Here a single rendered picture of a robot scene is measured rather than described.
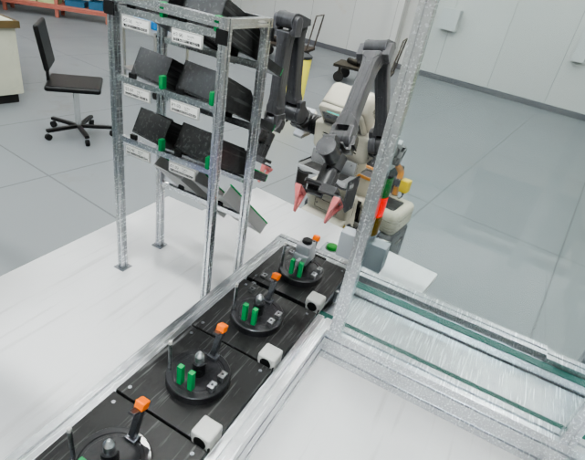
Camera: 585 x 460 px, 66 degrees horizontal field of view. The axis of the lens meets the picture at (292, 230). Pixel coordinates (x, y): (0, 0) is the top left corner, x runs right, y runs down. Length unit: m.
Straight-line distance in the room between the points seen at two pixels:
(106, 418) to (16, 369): 0.35
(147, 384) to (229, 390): 0.17
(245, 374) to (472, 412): 0.56
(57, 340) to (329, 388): 0.71
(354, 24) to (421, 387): 11.42
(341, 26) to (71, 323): 11.56
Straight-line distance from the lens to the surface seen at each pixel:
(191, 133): 1.25
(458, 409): 1.26
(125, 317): 1.37
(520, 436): 1.28
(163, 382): 1.06
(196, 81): 1.19
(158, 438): 0.98
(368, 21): 12.12
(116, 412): 1.02
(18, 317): 1.43
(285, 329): 1.20
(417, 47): 0.93
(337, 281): 1.40
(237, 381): 1.07
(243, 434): 1.00
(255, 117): 1.23
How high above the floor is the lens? 1.78
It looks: 30 degrees down
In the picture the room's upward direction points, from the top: 11 degrees clockwise
